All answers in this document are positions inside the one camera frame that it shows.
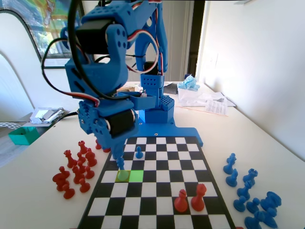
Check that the printed paper sheet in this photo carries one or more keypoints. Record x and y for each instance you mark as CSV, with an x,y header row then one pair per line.
x,y
216,107

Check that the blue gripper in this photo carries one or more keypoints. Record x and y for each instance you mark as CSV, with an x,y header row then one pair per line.
x,y
121,124

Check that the white paper stack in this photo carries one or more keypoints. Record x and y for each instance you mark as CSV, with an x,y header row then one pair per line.
x,y
221,96

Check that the green plastic box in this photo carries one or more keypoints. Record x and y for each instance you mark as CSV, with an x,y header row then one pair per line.
x,y
22,137

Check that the clear plastic bag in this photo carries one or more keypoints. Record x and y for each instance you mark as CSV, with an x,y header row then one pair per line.
x,y
190,97

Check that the red chess queen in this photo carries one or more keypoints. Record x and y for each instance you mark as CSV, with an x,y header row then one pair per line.
x,y
69,159

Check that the white wall switch plate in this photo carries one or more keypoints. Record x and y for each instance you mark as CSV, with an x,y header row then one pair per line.
x,y
215,61

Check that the tall red chess piece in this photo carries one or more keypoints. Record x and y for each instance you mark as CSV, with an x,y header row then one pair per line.
x,y
198,198

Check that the blue chess rook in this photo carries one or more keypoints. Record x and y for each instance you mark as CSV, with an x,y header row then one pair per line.
x,y
250,177

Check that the dark grey flat box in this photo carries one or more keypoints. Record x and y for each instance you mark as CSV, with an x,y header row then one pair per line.
x,y
171,88

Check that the grey paper pile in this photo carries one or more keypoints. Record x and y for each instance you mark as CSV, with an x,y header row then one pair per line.
x,y
45,114

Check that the blue chess pawn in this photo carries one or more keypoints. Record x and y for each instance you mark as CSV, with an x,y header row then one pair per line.
x,y
239,204
138,152
253,205

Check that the black framed colourful poster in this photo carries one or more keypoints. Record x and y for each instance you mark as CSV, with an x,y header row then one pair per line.
x,y
52,12

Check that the black white chessboard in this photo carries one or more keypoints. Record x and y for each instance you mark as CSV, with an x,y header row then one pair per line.
x,y
162,167

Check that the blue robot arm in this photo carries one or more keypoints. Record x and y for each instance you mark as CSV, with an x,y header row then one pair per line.
x,y
157,114

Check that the white arched panel black rim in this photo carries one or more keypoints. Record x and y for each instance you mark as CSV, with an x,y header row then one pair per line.
x,y
12,35

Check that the white door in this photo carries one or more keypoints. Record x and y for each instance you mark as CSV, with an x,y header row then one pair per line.
x,y
176,35

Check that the tall blue chess piece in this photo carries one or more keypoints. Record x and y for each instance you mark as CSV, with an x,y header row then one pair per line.
x,y
122,167

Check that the red chess bishop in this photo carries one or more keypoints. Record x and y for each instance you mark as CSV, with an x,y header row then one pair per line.
x,y
181,201

